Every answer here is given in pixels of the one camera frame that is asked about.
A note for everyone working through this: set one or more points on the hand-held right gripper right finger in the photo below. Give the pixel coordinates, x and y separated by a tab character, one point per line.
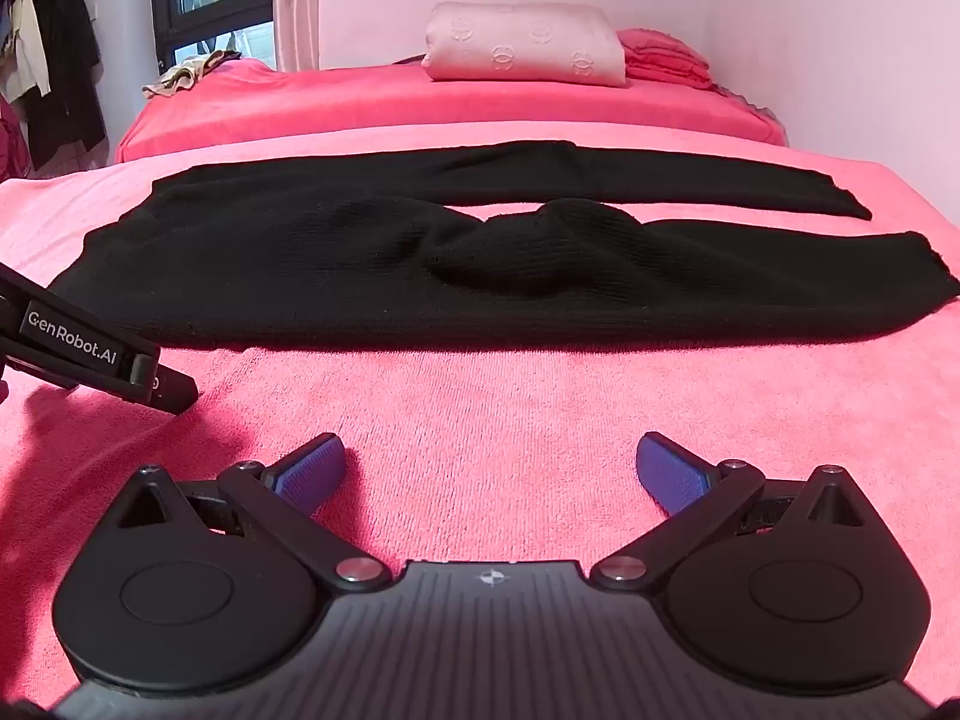
671	472

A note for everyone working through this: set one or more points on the red folded blanket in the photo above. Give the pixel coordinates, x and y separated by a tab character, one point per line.
667	60

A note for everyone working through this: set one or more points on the beige crumpled cloth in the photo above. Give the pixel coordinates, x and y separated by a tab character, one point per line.
187	75

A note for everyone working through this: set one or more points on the pink curtain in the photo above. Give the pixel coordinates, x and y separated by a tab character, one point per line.
296	0

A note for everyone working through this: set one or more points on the black hanging garment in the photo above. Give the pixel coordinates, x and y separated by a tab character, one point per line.
67	60

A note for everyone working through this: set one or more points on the pink towel blanket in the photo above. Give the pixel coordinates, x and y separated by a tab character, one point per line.
487	427

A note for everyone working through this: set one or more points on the pink folded pillow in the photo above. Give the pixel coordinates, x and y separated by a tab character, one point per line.
517	45

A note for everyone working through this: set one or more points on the black knit pants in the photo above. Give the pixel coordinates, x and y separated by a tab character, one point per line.
375	277

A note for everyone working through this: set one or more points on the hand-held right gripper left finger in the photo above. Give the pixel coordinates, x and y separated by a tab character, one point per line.
315	469

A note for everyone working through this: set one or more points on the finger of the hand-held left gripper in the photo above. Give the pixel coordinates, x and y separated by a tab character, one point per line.
169	388

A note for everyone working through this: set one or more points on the cream hanging garment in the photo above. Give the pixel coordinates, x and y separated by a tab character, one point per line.
26	45

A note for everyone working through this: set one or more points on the red covered bed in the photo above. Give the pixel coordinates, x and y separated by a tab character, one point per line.
375	101

